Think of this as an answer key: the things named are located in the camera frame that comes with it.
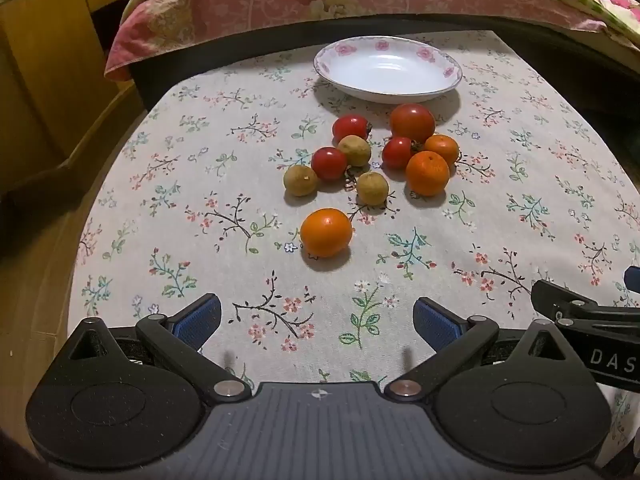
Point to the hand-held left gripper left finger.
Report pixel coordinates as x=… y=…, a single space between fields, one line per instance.
x=200 y=316

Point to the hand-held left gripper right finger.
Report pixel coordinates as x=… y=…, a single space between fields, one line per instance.
x=434 y=322

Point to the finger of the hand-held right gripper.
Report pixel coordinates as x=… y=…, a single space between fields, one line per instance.
x=575 y=305
x=634 y=280

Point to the orange mandarin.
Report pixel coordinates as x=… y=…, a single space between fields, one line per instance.
x=326 y=232
x=443 y=148
x=427 y=174

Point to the brown longan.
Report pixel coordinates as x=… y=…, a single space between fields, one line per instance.
x=300 y=180
x=355 y=150
x=372 y=188

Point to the small red tomato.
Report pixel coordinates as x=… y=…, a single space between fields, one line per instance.
x=351 y=128
x=329 y=163
x=397 y=152

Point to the large red tomato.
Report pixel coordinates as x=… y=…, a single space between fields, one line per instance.
x=412 y=122

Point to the white floral plate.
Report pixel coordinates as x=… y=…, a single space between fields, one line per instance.
x=390 y=67

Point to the floral tablecloth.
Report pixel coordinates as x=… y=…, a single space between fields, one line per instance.
x=200 y=260

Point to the wooden cabinet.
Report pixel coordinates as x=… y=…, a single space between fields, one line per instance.
x=45 y=70

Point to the dark bed frame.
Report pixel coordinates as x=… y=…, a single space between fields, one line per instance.
x=210 y=55

